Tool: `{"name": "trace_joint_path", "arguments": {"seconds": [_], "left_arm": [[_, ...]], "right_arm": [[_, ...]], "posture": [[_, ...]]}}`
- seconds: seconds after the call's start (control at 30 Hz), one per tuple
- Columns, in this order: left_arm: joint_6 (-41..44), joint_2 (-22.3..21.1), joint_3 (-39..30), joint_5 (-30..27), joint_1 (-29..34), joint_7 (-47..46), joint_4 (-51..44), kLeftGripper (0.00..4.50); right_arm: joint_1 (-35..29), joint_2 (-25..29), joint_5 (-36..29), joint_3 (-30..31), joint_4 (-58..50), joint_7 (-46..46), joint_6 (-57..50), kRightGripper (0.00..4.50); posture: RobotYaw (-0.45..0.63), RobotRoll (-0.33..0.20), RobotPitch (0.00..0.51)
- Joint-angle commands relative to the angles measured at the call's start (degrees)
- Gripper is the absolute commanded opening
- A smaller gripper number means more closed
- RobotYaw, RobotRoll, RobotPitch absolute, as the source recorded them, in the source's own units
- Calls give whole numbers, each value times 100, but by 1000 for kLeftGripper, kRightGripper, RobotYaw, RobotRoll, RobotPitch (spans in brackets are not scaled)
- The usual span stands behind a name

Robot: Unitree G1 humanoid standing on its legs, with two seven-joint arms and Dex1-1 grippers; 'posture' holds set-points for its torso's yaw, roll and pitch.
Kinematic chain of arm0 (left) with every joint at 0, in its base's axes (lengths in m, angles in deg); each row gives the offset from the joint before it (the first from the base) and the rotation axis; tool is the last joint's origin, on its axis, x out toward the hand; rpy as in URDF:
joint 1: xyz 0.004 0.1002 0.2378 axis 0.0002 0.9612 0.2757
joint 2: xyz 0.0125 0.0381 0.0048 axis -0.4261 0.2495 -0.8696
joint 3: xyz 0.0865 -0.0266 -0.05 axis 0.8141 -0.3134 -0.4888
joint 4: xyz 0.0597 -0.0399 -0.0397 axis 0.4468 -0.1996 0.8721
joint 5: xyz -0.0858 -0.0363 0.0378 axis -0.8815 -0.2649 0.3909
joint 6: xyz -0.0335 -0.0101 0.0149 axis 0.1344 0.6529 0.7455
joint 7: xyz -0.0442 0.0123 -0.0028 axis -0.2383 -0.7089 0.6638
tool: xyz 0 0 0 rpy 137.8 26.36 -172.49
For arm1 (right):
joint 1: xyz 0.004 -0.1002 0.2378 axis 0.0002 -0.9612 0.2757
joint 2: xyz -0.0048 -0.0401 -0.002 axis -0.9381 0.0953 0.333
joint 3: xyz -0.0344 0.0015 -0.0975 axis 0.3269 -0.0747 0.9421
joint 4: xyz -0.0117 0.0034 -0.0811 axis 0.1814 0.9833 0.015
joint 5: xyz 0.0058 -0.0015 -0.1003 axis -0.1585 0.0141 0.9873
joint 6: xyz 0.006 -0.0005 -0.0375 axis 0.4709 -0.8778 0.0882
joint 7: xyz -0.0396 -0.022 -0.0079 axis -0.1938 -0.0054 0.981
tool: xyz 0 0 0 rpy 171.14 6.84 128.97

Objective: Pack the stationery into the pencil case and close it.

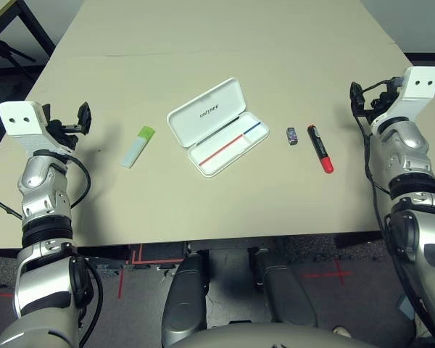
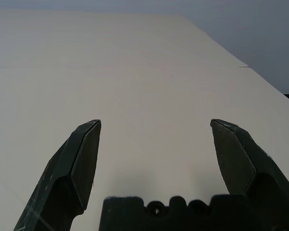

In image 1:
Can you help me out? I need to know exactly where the black marker with red cap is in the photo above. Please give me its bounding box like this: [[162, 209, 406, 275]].
[[307, 124, 334, 174]]

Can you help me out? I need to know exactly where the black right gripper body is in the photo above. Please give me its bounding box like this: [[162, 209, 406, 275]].
[[370, 85, 399, 114]]

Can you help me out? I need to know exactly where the grey robot right leg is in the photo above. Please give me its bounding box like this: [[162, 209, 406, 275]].
[[253, 248, 318, 327]]

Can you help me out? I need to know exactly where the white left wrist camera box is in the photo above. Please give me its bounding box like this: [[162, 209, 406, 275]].
[[0, 101, 77, 157]]

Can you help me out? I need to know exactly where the green capped highlighter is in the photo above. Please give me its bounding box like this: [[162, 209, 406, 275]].
[[121, 125, 156, 170]]

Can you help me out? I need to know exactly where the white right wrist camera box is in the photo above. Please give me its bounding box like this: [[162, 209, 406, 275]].
[[370, 66, 435, 135]]

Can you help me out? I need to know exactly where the white plastic pencil case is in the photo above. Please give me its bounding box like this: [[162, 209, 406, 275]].
[[166, 77, 270, 178]]

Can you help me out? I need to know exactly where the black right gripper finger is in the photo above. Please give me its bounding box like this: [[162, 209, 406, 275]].
[[349, 81, 365, 116]]

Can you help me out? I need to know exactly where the grey robot left leg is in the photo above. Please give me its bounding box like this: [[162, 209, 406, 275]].
[[161, 252, 210, 345]]

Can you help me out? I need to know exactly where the grey square floor pad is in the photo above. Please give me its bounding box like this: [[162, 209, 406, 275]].
[[398, 295, 416, 320]]

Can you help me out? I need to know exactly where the black tripod stand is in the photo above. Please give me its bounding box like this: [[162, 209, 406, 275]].
[[0, 34, 37, 79]]

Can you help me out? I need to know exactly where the black desk frame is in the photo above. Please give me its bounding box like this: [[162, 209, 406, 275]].
[[0, 0, 55, 55]]

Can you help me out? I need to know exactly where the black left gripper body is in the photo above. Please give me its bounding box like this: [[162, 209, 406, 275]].
[[46, 115, 86, 149]]

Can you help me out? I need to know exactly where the grey robot leg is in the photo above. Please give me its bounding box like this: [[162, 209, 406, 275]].
[[161, 252, 210, 345], [253, 248, 318, 327]]

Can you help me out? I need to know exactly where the grey robot torso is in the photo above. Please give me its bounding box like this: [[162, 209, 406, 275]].
[[170, 322, 378, 348]]

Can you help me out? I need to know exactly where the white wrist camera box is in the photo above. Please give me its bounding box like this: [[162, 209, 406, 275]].
[[0, 101, 77, 157], [370, 66, 435, 135]]

